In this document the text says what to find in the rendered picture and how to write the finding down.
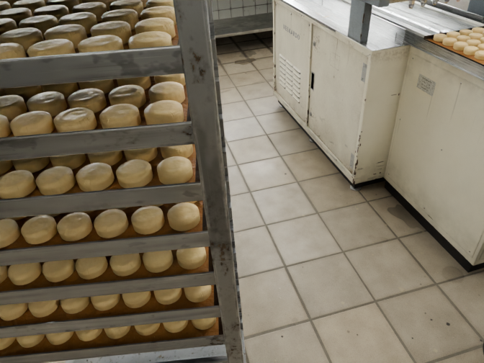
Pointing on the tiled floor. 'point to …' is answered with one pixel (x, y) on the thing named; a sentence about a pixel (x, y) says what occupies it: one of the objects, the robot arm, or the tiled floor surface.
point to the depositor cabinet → (339, 85)
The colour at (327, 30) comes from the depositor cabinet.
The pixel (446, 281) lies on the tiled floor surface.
